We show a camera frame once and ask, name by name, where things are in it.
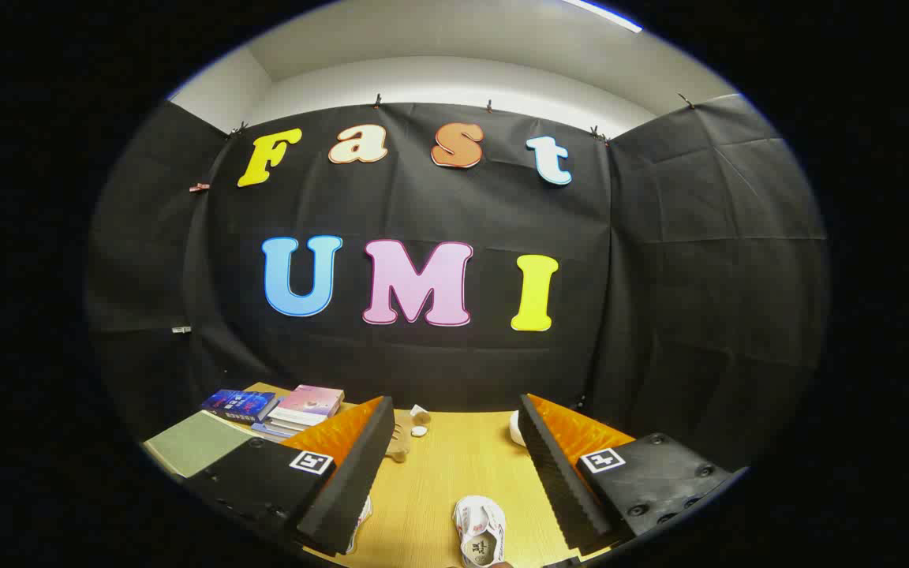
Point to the lavender book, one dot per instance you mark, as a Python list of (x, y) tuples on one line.
[(269, 431)]

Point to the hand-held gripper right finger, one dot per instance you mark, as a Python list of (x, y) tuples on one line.
[(561, 481)]

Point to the pink cover book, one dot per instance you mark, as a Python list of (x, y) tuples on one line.
[(312, 398)]

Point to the white book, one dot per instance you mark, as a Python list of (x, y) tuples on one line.
[(293, 422)]

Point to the black backdrop cloth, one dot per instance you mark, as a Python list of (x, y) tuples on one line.
[(423, 205)]

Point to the brown plush toy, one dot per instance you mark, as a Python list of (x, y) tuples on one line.
[(399, 450)]

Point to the dark blue cover book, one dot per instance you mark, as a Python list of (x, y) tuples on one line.
[(237, 404)]

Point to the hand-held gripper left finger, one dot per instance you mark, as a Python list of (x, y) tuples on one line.
[(344, 489)]

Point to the cream fabric storage box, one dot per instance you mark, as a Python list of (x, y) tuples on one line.
[(194, 446)]

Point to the white plush toy red label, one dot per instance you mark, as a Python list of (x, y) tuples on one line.
[(516, 430)]

